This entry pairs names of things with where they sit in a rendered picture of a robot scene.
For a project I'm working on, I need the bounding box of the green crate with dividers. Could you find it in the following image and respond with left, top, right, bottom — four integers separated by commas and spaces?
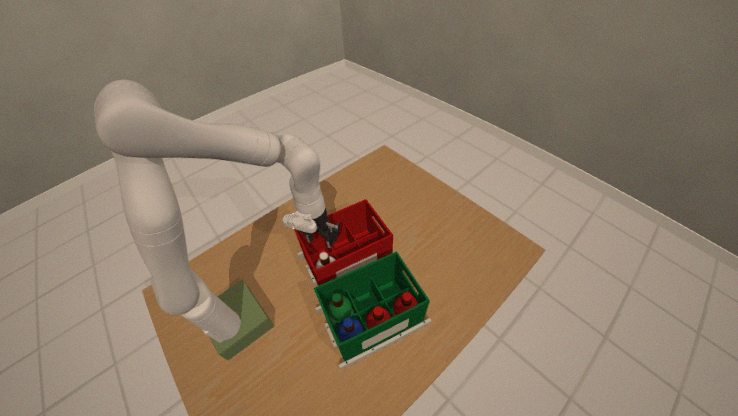
318, 251, 430, 360

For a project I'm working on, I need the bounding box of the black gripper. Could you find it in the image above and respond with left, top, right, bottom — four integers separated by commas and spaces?
297, 207, 339, 248

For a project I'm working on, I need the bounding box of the red crate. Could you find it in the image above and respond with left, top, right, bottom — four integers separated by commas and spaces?
299, 199, 393, 286

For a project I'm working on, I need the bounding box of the blue bottle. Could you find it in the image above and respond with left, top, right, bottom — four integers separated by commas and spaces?
337, 318, 364, 342

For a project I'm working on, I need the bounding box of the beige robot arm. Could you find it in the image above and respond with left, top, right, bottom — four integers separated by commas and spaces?
94, 80, 325, 343

